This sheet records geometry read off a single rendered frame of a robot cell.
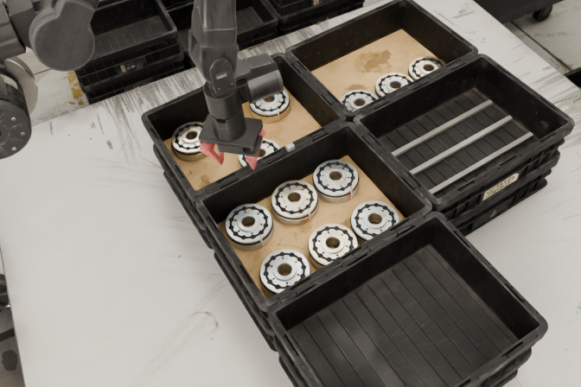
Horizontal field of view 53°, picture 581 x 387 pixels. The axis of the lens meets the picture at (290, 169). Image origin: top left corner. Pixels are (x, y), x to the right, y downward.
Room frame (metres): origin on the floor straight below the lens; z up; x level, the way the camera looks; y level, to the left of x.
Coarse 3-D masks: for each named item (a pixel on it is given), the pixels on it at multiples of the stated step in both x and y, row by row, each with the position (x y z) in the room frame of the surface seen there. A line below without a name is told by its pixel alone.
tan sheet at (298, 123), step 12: (300, 108) 1.07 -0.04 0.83; (288, 120) 1.03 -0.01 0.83; (300, 120) 1.02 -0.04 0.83; (312, 120) 1.02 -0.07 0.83; (276, 132) 0.99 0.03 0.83; (288, 132) 0.99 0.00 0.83; (300, 132) 0.98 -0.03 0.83; (168, 144) 0.99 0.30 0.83; (228, 156) 0.93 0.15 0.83; (192, 168) 0.90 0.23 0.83; (204, 168) 0.90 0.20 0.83; (216, 168) 0.90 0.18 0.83; (228, 168) 0.89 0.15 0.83; (192, 180) 0.87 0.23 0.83; (204, 180) 0.87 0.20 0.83; (216, 180) 0.86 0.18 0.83
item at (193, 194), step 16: (288, 64) 1.13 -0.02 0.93; (304, 80) 1.06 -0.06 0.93; (192, 96) 1.05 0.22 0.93; (320, 96) 1.00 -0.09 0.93; (144, 112) 1.01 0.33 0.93; (336, 112) 0.94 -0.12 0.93; (320, 128) 0.90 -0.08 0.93; (160, 144) 0.90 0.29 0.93; (176, 176) 0.81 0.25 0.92; (224, 176) 0.79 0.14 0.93; (192, 192) 0.76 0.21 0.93
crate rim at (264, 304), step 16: (336, 128) 0.89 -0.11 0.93; (352, 128) 0.89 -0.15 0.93; (304, 144) 0.85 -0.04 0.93; (368, 144) 0.85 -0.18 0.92; (272, 160) 0.82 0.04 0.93; (384, 160) 0.78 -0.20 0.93; (240, 176) 0.78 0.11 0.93; (400, 176) 0.75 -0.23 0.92; (208, 192) 0.75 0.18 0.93; (416, 192) 0.69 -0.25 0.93; (208, 224) 0.67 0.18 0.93; (400, 224) 0.62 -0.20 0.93; (224, 240) 0.63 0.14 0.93; (368, 240) 0.59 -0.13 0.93; (352, 256) 0.56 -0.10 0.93; (240, 272) 0.55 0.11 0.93; (320, 272) 0.53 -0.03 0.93; (256, 288) 0.52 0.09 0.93; (288, 288) 0.51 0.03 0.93; (272, 304) 0.48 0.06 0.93
